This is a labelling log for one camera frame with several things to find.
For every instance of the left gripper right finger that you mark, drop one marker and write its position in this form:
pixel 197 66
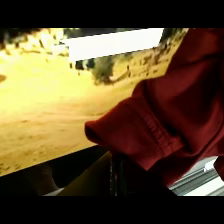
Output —
pixel 133 185

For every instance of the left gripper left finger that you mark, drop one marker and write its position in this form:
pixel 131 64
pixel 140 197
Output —
pixel 96 181

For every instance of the silver frame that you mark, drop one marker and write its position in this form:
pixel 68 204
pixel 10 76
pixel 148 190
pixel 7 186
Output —
pixel 200 181

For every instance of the red garment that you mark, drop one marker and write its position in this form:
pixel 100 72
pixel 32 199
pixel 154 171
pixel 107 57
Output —
pixel 180 110

